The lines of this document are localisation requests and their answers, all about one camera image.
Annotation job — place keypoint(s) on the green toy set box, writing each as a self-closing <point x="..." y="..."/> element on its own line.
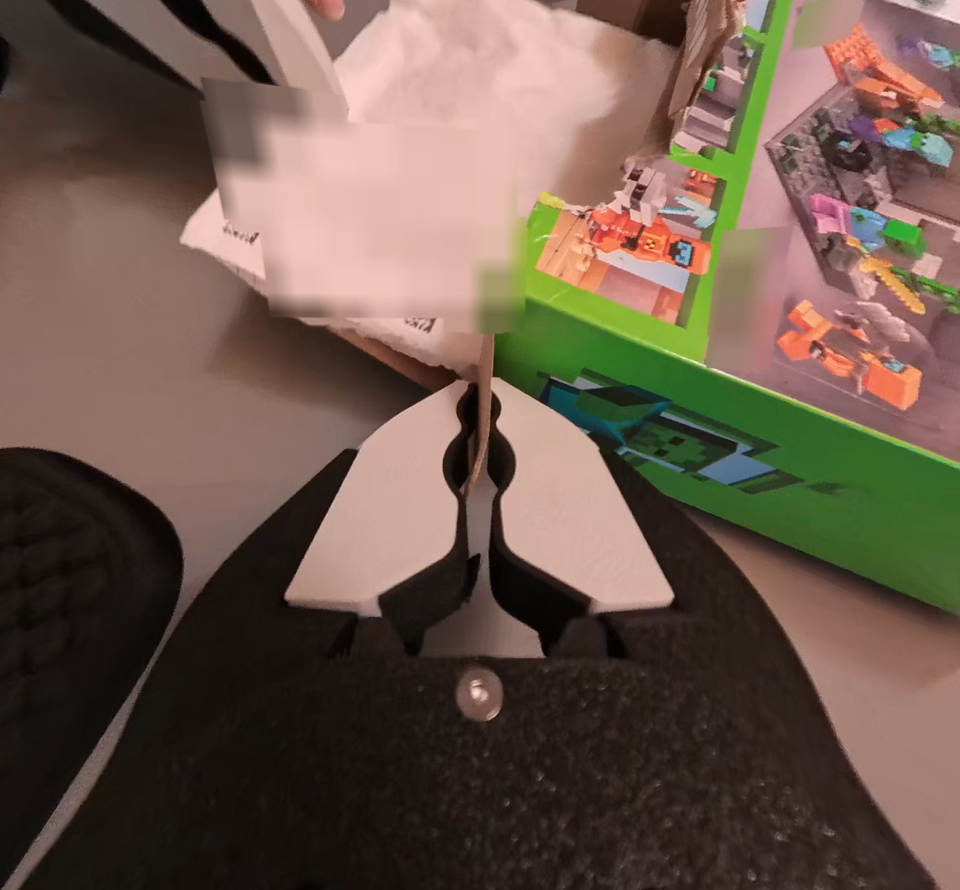
<point x="787" y="470"/>

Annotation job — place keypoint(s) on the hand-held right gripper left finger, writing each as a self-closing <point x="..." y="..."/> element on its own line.
<point x="375" y="523"/>

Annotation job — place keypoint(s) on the large printed paper bag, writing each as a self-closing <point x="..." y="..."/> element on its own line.
<point x="465" y="58"/>

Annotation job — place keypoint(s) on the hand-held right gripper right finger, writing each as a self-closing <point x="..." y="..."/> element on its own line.
<point x="577" y="523"/>

